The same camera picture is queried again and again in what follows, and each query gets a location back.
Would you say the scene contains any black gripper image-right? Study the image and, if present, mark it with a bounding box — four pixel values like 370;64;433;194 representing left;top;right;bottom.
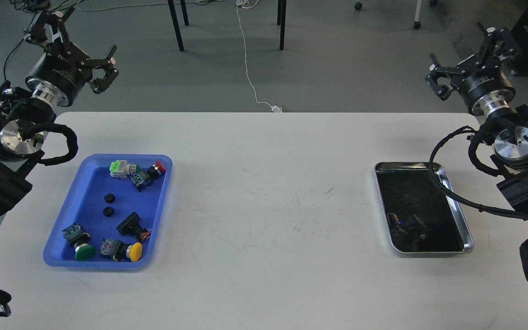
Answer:
425;22;519;115

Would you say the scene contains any black table leg left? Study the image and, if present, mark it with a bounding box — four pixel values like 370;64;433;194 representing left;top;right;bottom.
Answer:
167;0;189;52

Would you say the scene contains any yellow push button switch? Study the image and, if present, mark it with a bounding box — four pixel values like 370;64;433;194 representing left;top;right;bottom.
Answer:
97;238;143;262

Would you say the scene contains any white floor cable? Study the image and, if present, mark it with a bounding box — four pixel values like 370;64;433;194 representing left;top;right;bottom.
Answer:
236;0;283;113

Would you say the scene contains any blue plastic tray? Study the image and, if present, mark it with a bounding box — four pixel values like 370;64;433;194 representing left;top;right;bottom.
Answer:
43;153;173;270

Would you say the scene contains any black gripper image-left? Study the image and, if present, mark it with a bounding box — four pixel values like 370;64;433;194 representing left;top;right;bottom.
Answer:
24;6;119;108

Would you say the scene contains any white caster leg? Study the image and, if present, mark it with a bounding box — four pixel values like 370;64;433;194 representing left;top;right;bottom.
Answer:
413;0;439;30

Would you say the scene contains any black table leg right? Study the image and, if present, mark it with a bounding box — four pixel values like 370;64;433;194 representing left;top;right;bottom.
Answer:
276;0;287;51

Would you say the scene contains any green push button switch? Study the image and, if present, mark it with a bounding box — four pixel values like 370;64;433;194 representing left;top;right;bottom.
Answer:
61;223;96;261

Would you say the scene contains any black square push button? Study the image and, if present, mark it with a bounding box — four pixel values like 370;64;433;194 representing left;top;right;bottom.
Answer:
116;212;151;242

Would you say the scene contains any light green white switch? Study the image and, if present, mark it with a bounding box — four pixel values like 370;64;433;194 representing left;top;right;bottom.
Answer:
109;159;140;178

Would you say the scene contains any black table leg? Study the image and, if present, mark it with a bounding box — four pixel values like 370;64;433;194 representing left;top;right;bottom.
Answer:
276;0;287;51
167;0;189;52

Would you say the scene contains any silver metal tray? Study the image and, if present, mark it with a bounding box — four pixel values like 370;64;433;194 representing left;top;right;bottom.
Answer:
374;161;475;257

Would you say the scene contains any dark contact block switch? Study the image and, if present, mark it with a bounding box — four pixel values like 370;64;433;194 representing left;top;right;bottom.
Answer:
129;171;152;192

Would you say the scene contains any red push button switch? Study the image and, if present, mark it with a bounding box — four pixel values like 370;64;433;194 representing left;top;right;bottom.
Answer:
146;160;167;180

